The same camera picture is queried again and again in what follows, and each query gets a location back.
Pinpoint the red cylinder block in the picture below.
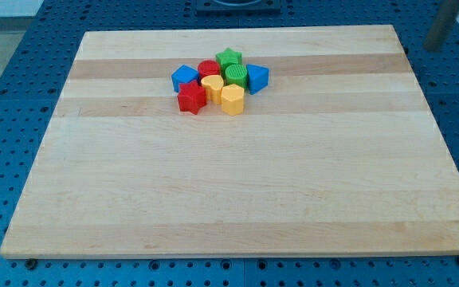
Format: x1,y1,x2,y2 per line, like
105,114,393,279
197,60,221,79

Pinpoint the grey robot arm rod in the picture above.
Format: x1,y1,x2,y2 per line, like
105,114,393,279
422,0,459,53

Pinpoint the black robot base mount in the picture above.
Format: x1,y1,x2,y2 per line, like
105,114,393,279
195,0,281,14

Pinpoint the red star block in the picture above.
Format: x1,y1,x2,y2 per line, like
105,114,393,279
177,80,206,115

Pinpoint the yellow hexagon block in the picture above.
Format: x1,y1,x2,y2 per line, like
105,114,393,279
221,84,245,116

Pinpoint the yellow heart block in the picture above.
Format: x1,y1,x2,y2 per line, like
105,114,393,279
201,75,225,104

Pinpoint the green cylinder block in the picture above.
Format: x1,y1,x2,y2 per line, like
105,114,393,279
225,64,248,89

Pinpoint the green star block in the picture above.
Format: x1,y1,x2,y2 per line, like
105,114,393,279
215,48,242,73

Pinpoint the large wooden board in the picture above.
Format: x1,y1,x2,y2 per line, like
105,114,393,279
0,25,459,259

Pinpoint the blue triangle block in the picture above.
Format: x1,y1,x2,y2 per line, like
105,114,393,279
246,64,269,95

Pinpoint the blue cube block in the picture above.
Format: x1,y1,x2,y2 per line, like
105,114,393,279
171,65,199,92

